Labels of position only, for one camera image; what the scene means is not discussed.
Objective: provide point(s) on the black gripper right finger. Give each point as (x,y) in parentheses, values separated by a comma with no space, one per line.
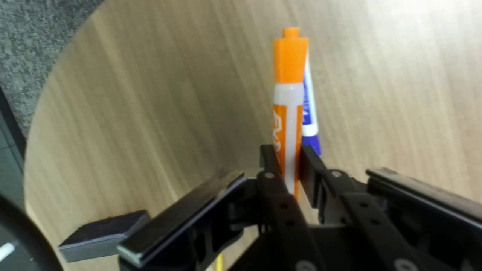
(321,190)

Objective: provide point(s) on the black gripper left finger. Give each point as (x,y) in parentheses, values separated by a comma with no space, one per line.
(273,201)

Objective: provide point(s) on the orange marker with white label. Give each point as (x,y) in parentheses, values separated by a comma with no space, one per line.
(288,76)

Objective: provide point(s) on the blue and white marker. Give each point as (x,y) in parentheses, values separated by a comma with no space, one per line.
(309,115)

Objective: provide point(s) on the grey flat block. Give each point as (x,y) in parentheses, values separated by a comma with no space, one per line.
(100,234)

